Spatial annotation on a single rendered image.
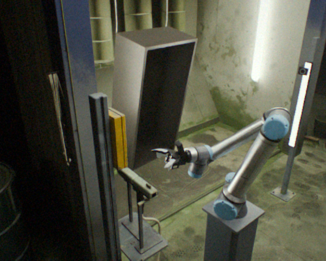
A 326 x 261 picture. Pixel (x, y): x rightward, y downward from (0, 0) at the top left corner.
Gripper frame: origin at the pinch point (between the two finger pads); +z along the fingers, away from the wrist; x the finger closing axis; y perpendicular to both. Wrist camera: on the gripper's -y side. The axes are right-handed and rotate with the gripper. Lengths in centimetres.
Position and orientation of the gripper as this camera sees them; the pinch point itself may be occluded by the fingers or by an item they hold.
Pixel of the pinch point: (157, 157)
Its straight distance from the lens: 164.2
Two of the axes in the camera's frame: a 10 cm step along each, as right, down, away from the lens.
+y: -2.0, 8.3, 5.2
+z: -8.6, 1.0, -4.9
